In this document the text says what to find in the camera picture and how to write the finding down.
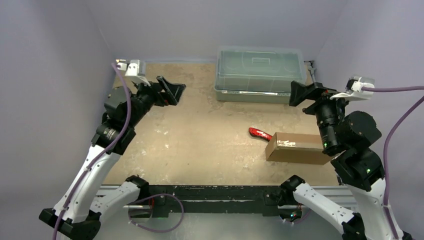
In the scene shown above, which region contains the red utility knife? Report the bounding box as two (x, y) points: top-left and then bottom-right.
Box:
(248, 127), (273, 142)

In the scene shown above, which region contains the brown cardboard express box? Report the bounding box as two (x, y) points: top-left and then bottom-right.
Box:
(265, 132), (332, 165)

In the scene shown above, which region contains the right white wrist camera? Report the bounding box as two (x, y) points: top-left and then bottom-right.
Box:
(329, 75), (375, 101)

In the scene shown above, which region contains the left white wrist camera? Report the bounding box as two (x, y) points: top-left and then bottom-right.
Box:
(116, 59), (151, 87)

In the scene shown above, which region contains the clear plastic storage bin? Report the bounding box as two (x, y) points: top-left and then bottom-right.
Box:
(214, 46), (307, 104)

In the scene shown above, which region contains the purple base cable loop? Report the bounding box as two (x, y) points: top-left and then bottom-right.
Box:
(127, 193), (185, 233)

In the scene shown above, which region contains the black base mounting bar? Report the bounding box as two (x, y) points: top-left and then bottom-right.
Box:
(117, 184), (312, 219)

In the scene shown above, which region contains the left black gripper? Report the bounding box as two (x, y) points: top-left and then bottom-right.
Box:
(127, 75), (185, 128)

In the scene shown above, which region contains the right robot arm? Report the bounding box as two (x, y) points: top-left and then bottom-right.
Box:
(277, 81), (412, 240)

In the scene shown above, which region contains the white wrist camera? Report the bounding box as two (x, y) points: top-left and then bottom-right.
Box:
(116, 59), (151, 87)
(329, 75), (375, 101)

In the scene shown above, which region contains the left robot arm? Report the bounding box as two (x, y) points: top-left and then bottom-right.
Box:
(38, 76), (186, 240)

